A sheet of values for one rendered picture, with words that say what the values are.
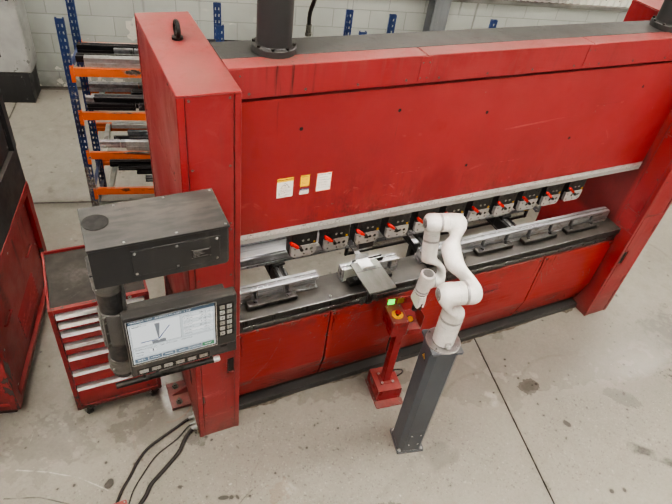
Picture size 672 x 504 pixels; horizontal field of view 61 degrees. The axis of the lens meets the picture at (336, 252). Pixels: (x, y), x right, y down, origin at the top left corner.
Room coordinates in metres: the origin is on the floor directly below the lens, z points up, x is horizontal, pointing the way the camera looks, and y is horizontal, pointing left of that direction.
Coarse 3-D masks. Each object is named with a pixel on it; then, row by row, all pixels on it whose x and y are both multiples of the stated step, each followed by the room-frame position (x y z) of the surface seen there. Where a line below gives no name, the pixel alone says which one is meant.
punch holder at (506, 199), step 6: (516, 192) 3.11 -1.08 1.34; (498, 198) 3.05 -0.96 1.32; (504, 198) 3.07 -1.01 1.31; (510, 198) 3.09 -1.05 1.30; (492, 204) 3.08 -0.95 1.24; (498, 204) 3.05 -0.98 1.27; (504, 204) 3.08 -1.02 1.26; (510, 204) 3.10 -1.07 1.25; (492, 210) 3.06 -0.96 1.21; (498, 210) 3.06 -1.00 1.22; (504, 210) 3.08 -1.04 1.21; (510, 210) 3.11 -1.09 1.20
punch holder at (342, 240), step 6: (330, 228) 2.45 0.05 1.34; (336, 228) 2.47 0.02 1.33; (342, 228) 2.49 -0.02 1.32; (348, 228) 2.51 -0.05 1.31; (324, 234) 2.45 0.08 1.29; (330, 234) 2.46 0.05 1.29; (336, 234) 2.48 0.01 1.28; (342, 234) 2.49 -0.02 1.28; (348, 234) 2.51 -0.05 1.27; (324, 240) 2.45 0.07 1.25; (336, 240) 2.47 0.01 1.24; (342, 240) 2.49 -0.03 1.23; (324, 246) 2.44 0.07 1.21; (330, 246) 2.46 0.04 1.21; (336, 246) 2.48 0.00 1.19; (342, 246) 2.50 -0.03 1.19
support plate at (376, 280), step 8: (352, 264) 2.57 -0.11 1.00; (376, 264) 2.60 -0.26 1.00; (360, 272) 2.51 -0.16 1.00; (368, 272) 2.52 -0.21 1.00; (376, 272) 2.53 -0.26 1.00; (384, 272) 2.54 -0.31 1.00; (360, 280) 2.44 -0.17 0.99; (368, 280) 2.45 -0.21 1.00; (376, 280) 2.46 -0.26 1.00; (384, 280) 2.47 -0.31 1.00; (368, 288) 2.38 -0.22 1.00; (376, 288) 2.39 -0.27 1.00; (384, 288) 2.40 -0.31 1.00; (392, 288) 2.42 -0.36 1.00
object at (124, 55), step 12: (84, 48) 4.01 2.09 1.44; (96, 48) 4.03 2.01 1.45; (108, 48) 4.06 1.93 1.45; (120, 48) 4.05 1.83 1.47; (132, 48) 4.08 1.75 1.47; (84, 60) 3.80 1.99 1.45; (96, 60) 3.82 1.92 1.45; (108, 60) 3.84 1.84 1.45; (120, 60) 3.87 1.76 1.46; (132, 60) 3.89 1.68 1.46
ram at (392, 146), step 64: (640, 64) 3.43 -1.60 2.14; (256, 128) 2.23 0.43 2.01; (320, 128) 2.39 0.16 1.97; (384, 128) 2.57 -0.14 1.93; (448, 128) 2.77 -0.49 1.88; (512, 128) 3.00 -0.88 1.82; (576, 128) 3.26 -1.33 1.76; (640, 128) 3.56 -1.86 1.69; (256, 192) 2.24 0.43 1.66; (320, 192) 2.41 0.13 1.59; (384, 192) 2.61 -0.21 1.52; (448, 192) 2.83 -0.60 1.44; (512, 192) 3.10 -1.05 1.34
